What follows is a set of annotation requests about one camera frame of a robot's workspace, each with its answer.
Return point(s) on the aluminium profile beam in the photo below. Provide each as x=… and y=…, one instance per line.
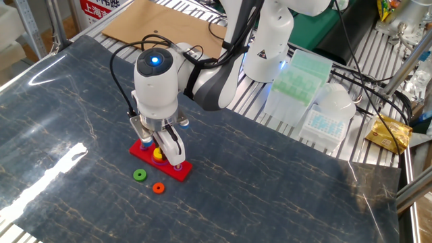
x=415, y=194

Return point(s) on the gold foil snack packet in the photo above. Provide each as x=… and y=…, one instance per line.
x=388, y=133

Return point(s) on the green board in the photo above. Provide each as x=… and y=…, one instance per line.
x=310, y=30

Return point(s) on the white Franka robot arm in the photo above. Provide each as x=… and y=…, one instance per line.
x=155, y=87

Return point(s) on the blue pipette tip box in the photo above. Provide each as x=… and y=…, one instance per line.
x=322, y=130

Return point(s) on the perforated metal shelf bracket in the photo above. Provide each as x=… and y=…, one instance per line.
x=30, y=30

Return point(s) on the green pipette tip box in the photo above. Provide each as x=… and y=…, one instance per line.
x=297, y=87

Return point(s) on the yellow red snack packet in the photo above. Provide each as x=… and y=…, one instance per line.
x=386, y=8

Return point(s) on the aluminium profile post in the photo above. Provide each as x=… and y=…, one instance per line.
x=408, y=65

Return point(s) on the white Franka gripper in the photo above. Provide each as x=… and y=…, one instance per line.
x=173, y=145

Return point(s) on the red Hanoi base with pegs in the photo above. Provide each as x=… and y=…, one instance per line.
x=141, y=153

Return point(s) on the white storage box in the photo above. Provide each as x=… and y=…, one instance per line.
x=10, y=27

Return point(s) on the black sheet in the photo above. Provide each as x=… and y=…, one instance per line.
x=354, y=30

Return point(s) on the white translucent plastic dome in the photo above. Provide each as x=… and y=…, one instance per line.
x=337, y=99

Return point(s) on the red white sign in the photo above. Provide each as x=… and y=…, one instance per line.
x=96, y=10

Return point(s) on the dark blue marbled mat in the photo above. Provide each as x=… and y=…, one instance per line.
x=270, y=185

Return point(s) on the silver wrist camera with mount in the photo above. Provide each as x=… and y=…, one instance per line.
x=140, y=130

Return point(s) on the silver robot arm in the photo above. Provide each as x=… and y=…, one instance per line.
x=411, y=17

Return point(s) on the brown cardboard sheet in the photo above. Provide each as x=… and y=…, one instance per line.
x=152, y=17

